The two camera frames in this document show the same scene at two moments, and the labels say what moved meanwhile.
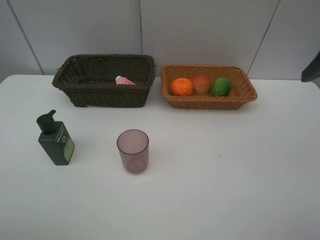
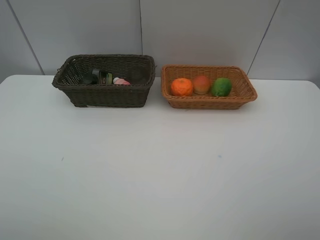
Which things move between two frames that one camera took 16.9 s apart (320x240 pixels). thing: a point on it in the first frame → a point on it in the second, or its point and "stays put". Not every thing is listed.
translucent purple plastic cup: [133, 146] → [137, 75]
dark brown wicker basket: [89, 80] stays put
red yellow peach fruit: [201, 85] stays put
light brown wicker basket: [243, 92] stays put
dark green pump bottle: [55, 139] → [97, 77]
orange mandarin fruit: [182, 87] stays put
